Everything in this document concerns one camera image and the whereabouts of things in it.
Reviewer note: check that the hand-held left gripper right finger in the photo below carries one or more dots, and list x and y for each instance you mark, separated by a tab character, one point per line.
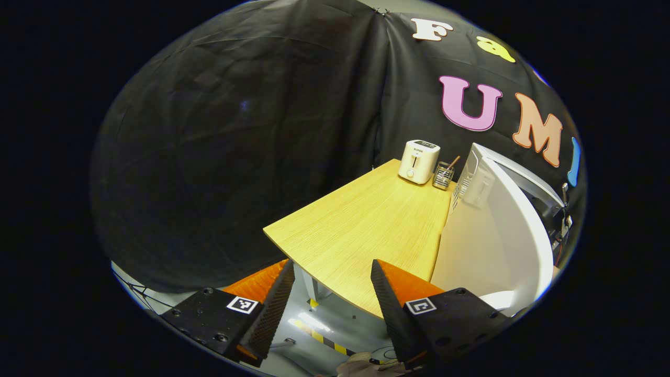
390	314

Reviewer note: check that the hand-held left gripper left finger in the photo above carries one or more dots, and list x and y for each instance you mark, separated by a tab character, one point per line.
275	309

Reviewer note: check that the white microwave oven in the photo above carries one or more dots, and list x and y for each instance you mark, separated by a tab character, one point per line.
497	235

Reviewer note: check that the white table leg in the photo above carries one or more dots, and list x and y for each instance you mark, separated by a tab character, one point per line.
314	285

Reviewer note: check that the yellow black floor tape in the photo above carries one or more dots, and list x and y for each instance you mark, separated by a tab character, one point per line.
324	339

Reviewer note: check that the person's beige shoe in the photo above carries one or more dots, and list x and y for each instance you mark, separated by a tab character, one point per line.
361	366

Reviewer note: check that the clear utensil holder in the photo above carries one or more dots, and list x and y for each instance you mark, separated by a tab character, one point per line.
443	178

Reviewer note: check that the white toaster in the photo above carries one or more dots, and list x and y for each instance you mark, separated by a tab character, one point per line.
417	162

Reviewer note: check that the black backdrop cloth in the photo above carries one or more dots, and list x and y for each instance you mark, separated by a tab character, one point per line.
209	157

